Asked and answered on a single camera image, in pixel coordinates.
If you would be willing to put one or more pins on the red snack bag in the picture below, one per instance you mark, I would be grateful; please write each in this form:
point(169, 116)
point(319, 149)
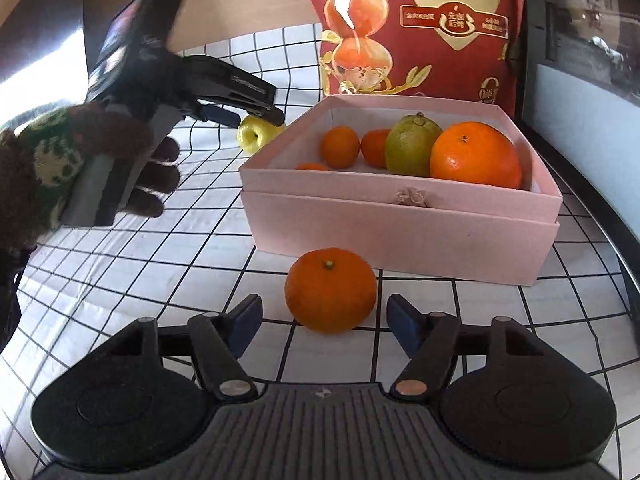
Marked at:
point(453, 49)

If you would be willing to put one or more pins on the black television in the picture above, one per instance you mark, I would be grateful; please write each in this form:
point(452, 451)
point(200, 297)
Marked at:
point(43, 58)

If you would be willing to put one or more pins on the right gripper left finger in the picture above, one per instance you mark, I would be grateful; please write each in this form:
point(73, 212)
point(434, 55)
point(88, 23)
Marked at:
point(148, 392)

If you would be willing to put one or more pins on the glass-sided computer case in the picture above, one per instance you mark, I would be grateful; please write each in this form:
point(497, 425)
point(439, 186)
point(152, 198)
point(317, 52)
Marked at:
point(581, 95)

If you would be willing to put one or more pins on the small tangerine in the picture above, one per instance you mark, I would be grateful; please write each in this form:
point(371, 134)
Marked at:
point(340, 147)
point(372, 147)
point(314, 166)

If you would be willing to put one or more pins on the white grid tablecloth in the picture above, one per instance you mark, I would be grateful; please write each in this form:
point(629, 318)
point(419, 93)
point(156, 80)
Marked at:
point(82, 286)

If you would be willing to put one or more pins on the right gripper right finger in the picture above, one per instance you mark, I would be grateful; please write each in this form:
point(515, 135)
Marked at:
point(500, 392)

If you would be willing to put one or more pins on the gloved left hand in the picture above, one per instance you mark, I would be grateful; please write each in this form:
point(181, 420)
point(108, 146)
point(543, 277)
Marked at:
point(39, 167)

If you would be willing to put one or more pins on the green pear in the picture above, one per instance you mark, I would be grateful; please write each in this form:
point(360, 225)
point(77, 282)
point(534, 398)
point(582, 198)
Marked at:
point(409, 144)

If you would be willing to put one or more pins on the pink gift box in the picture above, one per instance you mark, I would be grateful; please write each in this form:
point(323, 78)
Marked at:
point(405, 224)

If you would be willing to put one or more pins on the large orange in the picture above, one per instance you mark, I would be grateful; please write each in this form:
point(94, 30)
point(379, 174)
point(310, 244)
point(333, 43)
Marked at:
point(473, 152)

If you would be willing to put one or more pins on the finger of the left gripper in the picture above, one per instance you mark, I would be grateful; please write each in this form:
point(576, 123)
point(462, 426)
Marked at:
point(215, 113)
point(266, 111)

